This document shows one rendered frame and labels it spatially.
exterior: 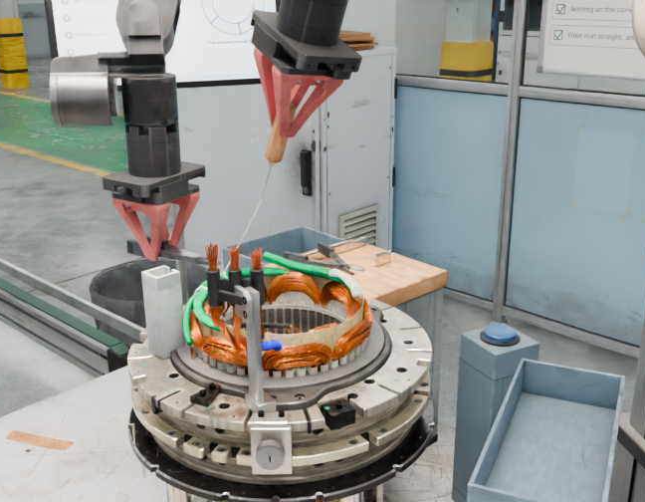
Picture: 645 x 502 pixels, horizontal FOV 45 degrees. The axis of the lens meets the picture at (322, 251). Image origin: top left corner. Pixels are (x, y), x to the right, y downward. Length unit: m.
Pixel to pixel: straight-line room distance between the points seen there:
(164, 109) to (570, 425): 0.53
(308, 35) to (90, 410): 0.87
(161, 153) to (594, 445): 0.53
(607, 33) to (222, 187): 1.72
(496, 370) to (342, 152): 2.26
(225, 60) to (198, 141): 1.79
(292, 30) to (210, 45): 1.14
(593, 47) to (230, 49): 1.55
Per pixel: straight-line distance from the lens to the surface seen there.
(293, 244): 1.31
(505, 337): 0.98
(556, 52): 3.05
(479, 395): 1.01
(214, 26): 1.83
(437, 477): 1.18
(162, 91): 0.83
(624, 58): 2.95
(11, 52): 12.65
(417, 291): 1.09
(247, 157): 3.36
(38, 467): 1.27
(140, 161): 0.85
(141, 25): 0.83
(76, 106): 0.84
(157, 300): 0.79
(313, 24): 0.69
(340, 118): 3.12
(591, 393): 0.89
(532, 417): 0.86
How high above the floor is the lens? 1.46
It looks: 19 degrees down
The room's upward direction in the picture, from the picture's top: 1 degrees counter-clockwise
